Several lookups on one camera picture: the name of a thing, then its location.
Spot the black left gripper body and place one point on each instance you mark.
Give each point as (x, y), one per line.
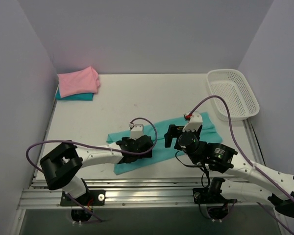
(144, 143)

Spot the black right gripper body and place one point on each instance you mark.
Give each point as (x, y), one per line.
(173, 133)

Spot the mint green t-shirt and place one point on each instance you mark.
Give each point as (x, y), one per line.
(160, 153)

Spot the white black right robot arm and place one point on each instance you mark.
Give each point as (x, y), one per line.
(263, 184)

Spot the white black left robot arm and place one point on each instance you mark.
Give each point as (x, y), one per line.
(61, 165)

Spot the white perforated plastic basket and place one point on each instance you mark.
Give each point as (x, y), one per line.
(232, 86)

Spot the folded teal t-shirt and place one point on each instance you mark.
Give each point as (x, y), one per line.
(75, 97)

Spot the folded pink t-shirt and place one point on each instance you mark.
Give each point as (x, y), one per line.
(79, 82)

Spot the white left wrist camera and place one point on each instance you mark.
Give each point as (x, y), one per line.
(136, 131)

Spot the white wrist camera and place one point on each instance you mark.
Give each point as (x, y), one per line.
(136, 131)
(194, 122)

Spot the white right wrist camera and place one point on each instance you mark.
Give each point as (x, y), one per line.
(194, 122)

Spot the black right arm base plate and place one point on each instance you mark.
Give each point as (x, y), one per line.
(202, 196)

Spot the aluminium mounting rail frame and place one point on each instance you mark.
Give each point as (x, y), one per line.
(165, 184)

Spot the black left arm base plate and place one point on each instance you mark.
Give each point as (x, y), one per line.
(94, 197)

